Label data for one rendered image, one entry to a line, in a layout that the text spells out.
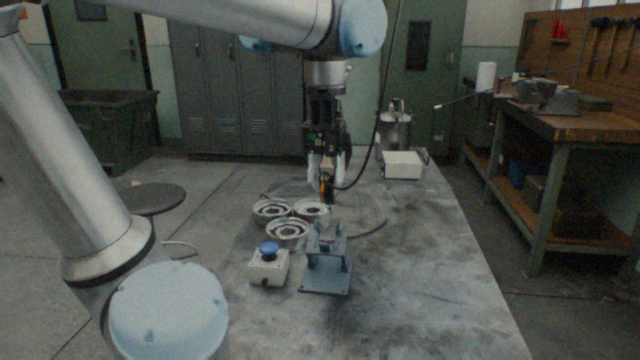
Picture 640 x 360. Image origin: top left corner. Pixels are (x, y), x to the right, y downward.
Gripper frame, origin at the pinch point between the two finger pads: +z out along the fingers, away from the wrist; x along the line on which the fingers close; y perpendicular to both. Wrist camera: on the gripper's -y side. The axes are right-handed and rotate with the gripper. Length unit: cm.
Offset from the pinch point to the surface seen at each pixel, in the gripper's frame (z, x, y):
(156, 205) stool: 38, -79, -59
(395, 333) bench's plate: 19.8, 14.7, 16.4
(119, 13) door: -43, -268, -322
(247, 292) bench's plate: 19.8, -14.3, 10.2
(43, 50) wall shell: -6, -366, -319
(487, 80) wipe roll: 5, 78, -224
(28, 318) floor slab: 100, -152, -51
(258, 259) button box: 15.3, -13.5, 5.1
